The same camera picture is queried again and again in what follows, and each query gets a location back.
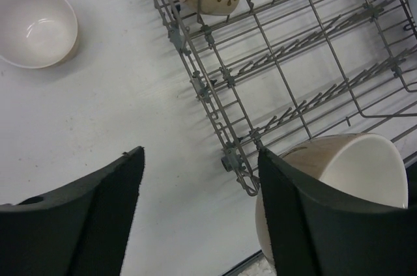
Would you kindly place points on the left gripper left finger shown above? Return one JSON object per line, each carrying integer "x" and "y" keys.
{"x": 81, "y": 228}

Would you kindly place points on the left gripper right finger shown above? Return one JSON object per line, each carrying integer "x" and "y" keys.
{"x": 315, "y": 229}

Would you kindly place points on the beige bowl white flower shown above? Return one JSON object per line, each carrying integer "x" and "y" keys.
{"x": 365, "y": 165}

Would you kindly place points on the beige bowl brown pattern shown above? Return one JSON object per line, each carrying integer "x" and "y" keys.
{"x": 38, "y": 34}

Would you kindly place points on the grey wire dish rack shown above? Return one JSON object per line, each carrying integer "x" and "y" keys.
{"x": 274, "y": 73}

